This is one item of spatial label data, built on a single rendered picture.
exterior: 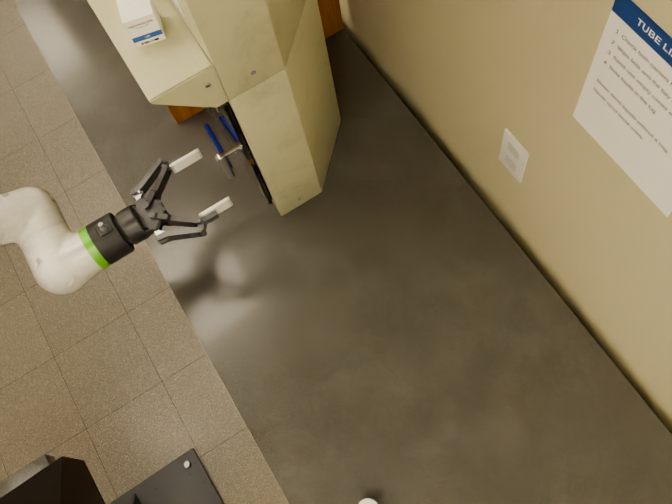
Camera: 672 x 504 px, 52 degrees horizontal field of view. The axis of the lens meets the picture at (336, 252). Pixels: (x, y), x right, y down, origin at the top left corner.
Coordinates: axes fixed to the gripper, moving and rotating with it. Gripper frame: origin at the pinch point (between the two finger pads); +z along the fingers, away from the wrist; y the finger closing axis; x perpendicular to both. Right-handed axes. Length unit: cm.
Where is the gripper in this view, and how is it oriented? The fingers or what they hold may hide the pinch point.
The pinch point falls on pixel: (210, 178)
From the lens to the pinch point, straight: 146.5
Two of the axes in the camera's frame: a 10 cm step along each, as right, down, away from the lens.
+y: -5.2, -7.7, 3.7
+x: 1.1, 3.7, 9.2
